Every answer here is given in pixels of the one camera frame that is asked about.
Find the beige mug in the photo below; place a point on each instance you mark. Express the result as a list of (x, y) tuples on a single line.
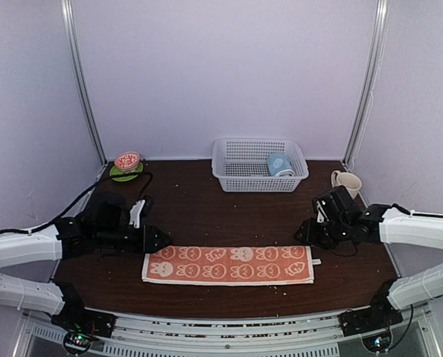
[(351, 182)]

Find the green plate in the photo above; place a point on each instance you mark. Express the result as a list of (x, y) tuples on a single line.
[(118, 176)]

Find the left aluminium frame post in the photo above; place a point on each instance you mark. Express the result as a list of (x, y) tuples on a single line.
[(82, 90)]

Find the red patterned bowl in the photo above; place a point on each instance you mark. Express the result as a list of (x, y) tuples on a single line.
[(127, 162)]

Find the aluminium frame post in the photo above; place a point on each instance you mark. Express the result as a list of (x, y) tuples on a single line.
[(82, 90), (367, 93)]

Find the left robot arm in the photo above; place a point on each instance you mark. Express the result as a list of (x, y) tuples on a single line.
[(107, 223)]

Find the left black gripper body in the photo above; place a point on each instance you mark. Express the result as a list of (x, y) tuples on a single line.
[(142, 245)]

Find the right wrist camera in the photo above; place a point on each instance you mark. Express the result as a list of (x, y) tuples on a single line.
[(333, 204)]

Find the blue patterned towel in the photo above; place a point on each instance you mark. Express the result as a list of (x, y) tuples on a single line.
[(279, 165)]

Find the aluminium front rail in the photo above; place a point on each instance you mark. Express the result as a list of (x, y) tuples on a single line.
[(317, 334)]

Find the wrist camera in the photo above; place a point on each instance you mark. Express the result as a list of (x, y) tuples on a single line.
[(333, 204), (140, 210)]

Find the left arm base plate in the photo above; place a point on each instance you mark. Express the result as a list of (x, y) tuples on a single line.
[(83, 329)]

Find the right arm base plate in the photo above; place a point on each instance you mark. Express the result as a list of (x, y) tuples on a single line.
[(372, 325)]

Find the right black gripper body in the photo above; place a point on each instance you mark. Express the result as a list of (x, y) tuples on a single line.
[(326, 238)]

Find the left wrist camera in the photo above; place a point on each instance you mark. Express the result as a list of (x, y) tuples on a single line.
[(140, 210)]

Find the white plastic basket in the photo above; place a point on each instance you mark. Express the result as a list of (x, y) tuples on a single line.
[(240, 165)]

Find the orange bunny towel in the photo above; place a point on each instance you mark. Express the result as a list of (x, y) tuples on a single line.
[(223, 266)]

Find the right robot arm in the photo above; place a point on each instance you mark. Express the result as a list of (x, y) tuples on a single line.
[(380, 225)]

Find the right aluminium frame post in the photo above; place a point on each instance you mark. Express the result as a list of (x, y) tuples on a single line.
[(367, 93)]

